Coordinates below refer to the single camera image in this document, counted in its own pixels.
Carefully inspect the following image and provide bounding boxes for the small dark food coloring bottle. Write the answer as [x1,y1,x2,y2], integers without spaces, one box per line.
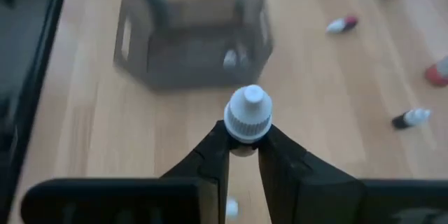
[391,107,432,130]
[223,84,273,158]

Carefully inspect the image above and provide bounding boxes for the black aluminium table frame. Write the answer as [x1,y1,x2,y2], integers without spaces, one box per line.
[0,0,72,224]

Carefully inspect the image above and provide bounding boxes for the small red food coloring bottle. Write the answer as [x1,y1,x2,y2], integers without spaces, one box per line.
[325,14,360,36]

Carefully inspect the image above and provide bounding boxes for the smoky transparent plastic bin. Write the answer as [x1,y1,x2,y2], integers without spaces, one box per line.
[113,0,274,90]

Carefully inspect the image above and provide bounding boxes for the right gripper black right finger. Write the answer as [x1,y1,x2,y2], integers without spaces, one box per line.
[258,124,448,224]

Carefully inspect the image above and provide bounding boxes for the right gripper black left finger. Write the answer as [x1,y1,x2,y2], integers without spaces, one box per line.
[20,120,231,224]

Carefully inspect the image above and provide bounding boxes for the large pink food coloring bottle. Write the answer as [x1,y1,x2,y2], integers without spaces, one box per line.
[424,55,448,88]

